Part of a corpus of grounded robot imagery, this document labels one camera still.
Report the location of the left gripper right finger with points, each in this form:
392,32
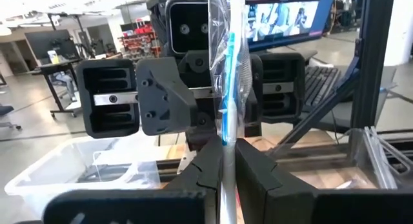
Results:
255,179

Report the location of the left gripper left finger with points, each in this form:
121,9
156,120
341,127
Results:
206,172

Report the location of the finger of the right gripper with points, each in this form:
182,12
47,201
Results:
161,98
258,104

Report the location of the blue white packaged toothbrush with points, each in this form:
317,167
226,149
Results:
230,72

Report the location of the purple white packaged toothbrush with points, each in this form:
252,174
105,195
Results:
346,184

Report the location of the silver mounting plate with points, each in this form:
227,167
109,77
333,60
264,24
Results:
185,161

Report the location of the red parts shelf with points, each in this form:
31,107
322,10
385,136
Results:
138,40

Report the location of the black rolling desk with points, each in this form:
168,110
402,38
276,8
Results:
61,64

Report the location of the black monitor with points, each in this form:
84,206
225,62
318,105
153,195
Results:
48,44

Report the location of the black keyboard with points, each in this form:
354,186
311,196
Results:
322,82

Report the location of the computer monitor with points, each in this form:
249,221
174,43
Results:
284,20

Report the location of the blue office chair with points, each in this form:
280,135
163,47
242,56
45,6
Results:
6,112

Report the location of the tall clear plastic bin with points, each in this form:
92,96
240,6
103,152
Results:
48,172

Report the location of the shallow clear plastic tray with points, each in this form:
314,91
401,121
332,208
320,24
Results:
380,159

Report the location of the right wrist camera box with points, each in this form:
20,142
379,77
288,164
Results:
187,27

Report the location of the black frame post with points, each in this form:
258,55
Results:
371,56

